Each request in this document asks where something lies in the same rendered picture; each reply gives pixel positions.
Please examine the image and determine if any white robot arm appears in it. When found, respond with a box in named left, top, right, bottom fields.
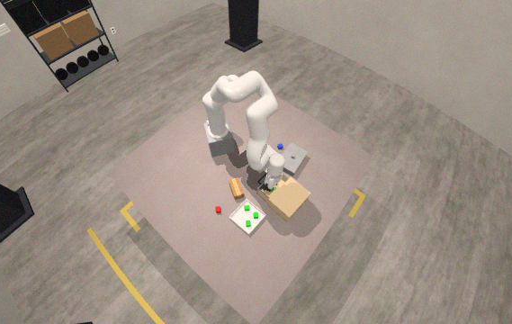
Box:
left=202, top=71, right=285, bottom=179

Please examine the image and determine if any brown cardboard box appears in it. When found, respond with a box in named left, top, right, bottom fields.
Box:
left=229, top=178, right=244, bottom=200

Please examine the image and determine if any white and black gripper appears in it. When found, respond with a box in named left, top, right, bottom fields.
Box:
left=263, top=173, right=283, bottom=192

